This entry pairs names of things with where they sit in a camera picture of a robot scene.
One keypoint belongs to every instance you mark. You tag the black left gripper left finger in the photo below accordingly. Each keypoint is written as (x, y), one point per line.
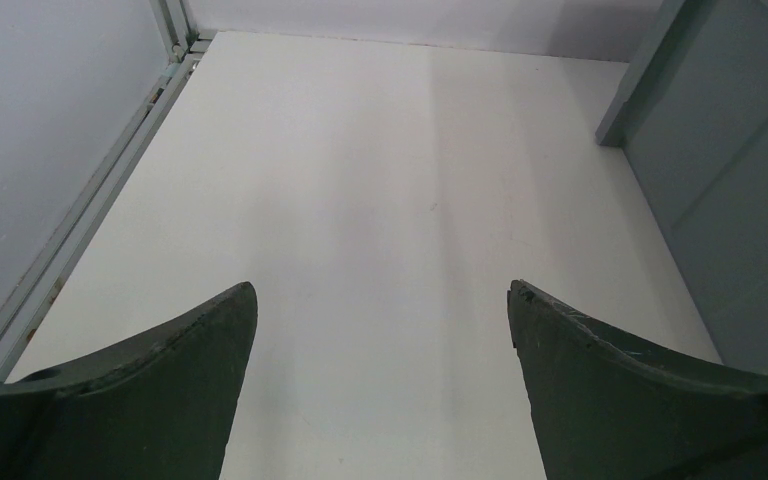
(157, 405)

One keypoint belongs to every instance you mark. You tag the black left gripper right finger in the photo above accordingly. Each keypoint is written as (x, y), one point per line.
(607, 404)

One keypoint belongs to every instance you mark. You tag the grey plastic storage bin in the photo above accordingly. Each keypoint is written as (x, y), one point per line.
(691, 116)

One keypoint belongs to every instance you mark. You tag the left floor aluminium rail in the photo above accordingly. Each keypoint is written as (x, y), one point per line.
(38, 289)

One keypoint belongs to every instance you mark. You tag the left aluminium frame post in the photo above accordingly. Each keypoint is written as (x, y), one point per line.
(177, 27)

